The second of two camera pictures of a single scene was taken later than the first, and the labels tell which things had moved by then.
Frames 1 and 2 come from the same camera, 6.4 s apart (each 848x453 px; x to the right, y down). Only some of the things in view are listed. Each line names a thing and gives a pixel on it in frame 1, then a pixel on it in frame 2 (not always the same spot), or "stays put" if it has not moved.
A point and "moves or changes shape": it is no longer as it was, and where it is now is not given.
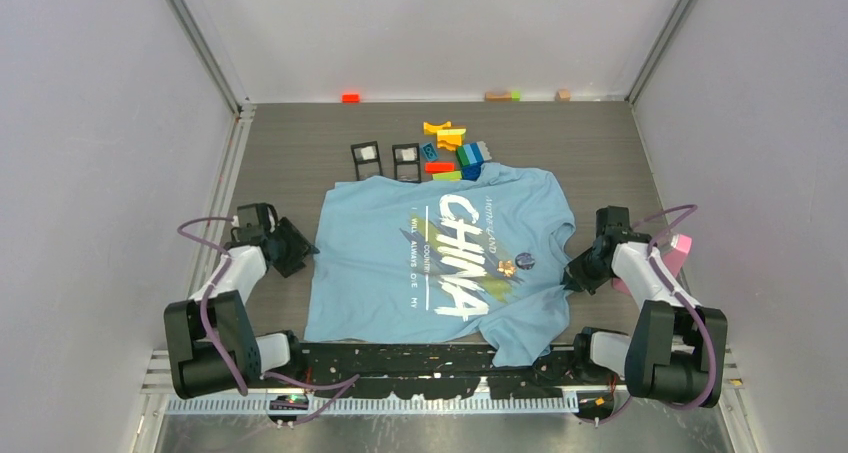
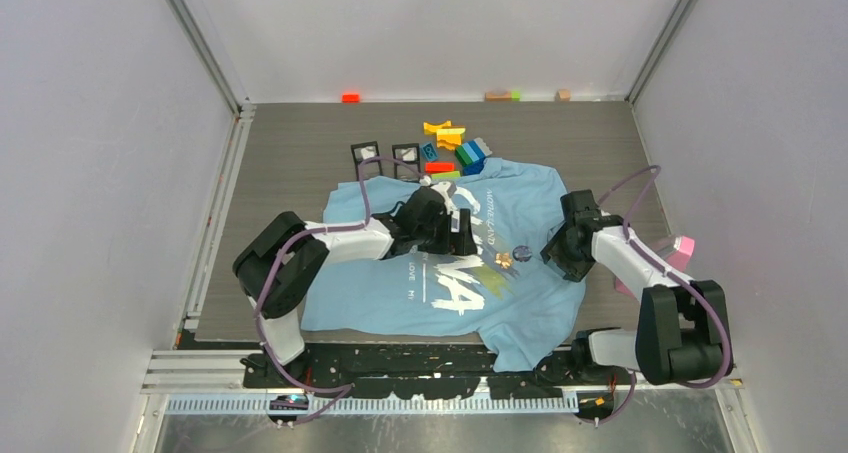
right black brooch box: x=407 y=162 stays put
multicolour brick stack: x=470 y=158 stays put
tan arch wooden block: x=498 y=96 stays put
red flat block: x=436 y=167 stays put
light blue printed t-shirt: x=478 y=260 stays put
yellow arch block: x=431 y=129 stays put
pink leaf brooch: x=506 y=267 moves or changes shape
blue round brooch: x=524 y=260 moves or changes shape
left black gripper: x=299 y=248 -> x=460 y=243
